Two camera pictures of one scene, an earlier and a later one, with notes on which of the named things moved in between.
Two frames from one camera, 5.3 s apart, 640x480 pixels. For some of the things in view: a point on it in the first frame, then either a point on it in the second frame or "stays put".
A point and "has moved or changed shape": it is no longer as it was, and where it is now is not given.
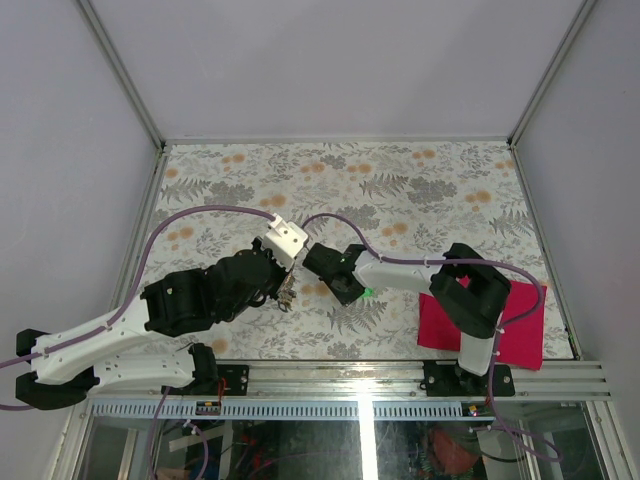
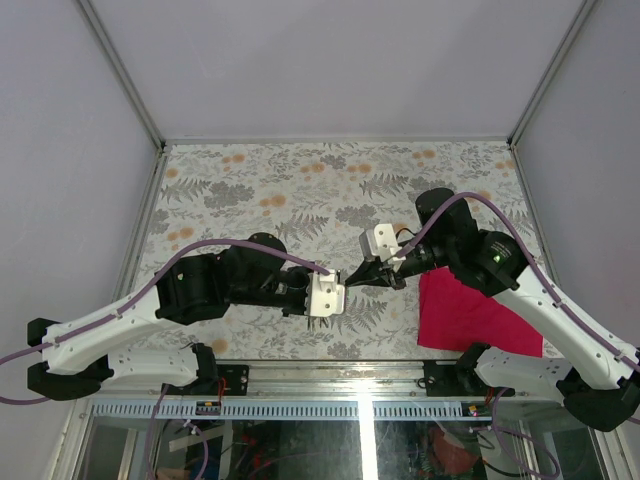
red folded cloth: [521, 343] stays put
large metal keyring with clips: [287, 293] has moved or changed shape
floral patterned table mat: [412, 201] stays put
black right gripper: [346, 298] -> [374, 272]
